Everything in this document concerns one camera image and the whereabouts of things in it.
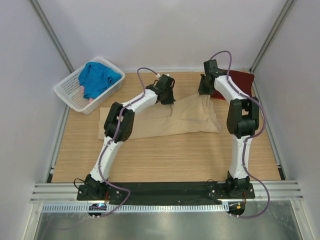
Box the white plastic basket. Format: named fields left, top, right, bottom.
left=54, top=56, right=125, bottom=115

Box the slotted cable duct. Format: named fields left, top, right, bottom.
left=42, top=203, right=229, bottom=214

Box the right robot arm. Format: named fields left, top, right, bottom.
left=198, top=59, right=259, bottom=198

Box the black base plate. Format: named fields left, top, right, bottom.
left=76, top=181, right=256, bottom=205

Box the beige t shirt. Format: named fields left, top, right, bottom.
left=96, top=94, right=222, bottom=141

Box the blue t shirt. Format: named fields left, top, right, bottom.
left=78, top=61, right=122, bottom=99

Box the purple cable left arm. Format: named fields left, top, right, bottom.
left=98, top=67, right=162, bottom=221

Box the right aluminium frame post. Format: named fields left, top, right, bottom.
left=249, top=0, right=296, bottom=74

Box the pink garment in basket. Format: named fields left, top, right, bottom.
left=80, top=85, right=95, bottom=103

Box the folded dark red shirt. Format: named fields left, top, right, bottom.
left=210, top=70, right=255, bottom=100

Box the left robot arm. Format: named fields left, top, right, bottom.
left=77, top=74, right=175, bottom=201

